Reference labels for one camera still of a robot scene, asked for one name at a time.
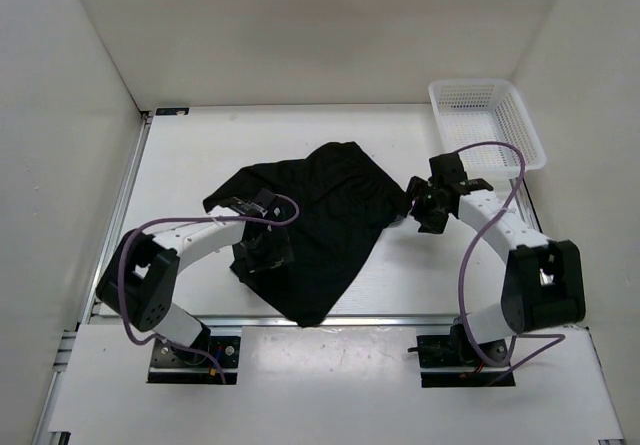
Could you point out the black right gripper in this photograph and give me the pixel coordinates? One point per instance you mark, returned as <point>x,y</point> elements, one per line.
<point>429,224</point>

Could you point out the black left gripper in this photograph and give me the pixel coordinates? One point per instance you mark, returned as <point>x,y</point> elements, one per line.
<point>277,257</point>

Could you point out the black shorts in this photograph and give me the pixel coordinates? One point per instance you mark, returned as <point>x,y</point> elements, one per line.
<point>346,201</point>

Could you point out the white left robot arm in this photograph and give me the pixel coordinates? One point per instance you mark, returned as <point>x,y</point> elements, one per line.
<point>140,279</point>

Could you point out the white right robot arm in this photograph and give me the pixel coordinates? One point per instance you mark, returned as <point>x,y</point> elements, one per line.
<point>543,283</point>

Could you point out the white plastic basket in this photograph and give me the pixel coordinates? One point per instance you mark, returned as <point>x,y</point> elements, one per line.
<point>486,110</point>

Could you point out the aluminium left rail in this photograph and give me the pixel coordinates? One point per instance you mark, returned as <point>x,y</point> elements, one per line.
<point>117,217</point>

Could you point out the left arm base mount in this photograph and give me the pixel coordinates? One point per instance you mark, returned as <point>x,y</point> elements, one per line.
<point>169,365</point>

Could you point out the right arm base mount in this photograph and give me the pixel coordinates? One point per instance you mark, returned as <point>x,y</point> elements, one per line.
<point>448,361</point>

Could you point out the aluminium front rail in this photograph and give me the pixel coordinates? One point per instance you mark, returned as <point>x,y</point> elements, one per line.
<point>279,321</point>

